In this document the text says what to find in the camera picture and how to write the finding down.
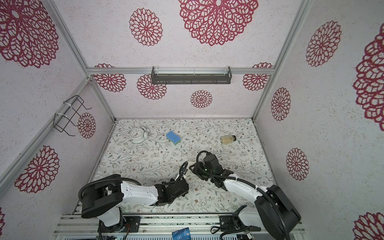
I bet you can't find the cream square paper sheet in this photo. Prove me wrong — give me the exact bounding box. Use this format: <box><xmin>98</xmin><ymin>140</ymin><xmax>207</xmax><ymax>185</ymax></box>
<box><xmin>183</xmin><ymin>170</ymin><xmax>194</xmax><ymax>181</ymax></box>

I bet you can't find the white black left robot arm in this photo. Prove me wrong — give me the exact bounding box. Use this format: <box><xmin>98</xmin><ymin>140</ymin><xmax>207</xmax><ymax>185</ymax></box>
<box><xmin>78</xmin><ymin>175</ymin><xmax>189</xmax><ymax>228</ymax></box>

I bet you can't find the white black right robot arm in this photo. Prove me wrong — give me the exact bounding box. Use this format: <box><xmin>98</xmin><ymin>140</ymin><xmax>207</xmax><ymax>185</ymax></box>
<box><xmin>190</xmin><ymin>151</ymin><xmax>301</xmax><ymax>240</ymax></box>

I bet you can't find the glass jar with black lid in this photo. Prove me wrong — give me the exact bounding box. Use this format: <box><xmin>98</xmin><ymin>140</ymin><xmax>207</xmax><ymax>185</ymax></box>
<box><xmin>220</xmin><ymin>135</ymin><xmax>237</xmax><ymax>145</ymax></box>

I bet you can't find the blue card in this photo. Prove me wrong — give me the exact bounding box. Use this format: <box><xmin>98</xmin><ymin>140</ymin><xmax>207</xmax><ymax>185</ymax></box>
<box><xmin>172</xmin><ymin>228</ymin><xmax>192</xmax><ymax>240</ymax></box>

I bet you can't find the blue yellow sponge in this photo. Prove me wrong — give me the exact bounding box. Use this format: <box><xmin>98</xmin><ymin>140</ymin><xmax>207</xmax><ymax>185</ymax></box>
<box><xmin>166</xmin><ymin>131</ymin><xmax>181</xmax><ymax>145</ymax></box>

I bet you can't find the white alarm clock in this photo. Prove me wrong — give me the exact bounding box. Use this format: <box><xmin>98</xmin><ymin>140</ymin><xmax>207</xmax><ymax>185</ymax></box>
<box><xmin>129</xmin><ymin>127</ymin><xmax>151</xmax><ymax>144</ymax></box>

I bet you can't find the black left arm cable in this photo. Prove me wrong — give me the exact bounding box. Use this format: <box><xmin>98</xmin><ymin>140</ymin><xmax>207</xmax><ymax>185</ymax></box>
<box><xmin>77</xmin><ymin>161</ymin><xmax>189</xmax><ymax>205</ymax></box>

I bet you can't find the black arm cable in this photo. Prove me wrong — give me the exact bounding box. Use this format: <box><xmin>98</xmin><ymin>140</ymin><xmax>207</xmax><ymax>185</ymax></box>
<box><xmin>77</xmin><ymin>161</ymin><xmax>189</xmax><ymax>205</ymax></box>
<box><xmin>188</xmin><ymin>150</ymin><xmax>291</xmax><ymax>240</ymax></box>

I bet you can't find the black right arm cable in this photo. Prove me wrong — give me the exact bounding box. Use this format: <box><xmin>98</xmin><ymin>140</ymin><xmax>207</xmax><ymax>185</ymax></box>
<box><xmin>188</xmin><ymin>150</ymin><xmax>291</xmax><ymax>240</ymax></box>

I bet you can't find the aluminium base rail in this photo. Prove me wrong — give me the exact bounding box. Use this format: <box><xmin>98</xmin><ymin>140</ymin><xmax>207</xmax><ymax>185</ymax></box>
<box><xmin>53</xmin><ymin>212</ymin><xmax>306</xmax><ymax>240</ymax></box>

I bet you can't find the black wire wall basket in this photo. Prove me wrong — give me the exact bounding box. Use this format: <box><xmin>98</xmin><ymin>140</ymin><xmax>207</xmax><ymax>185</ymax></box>
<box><xmin>53</xmin><ymin>95</ymin><xmax>92</xmax><ymax>137</ymax></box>

